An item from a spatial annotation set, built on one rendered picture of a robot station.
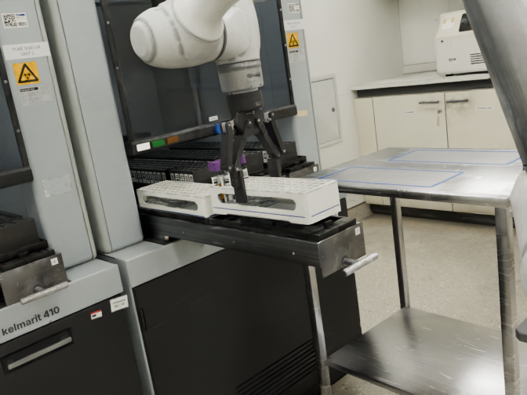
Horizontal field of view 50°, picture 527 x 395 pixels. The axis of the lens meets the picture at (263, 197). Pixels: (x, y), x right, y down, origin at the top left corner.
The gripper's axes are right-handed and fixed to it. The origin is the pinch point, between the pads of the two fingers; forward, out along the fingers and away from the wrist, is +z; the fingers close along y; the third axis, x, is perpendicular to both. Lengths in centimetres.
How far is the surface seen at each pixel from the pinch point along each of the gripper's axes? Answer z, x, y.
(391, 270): 88, 77, 149
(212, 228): 8.5, 10.0, -6.9
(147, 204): 5.3, 38.5, -5.1
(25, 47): -37, 38, -27
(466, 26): -28, 68, 232
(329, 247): 9.9, -21.5, -4.0
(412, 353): 61, -4, 44
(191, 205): 7.4, 30.3, 2.7
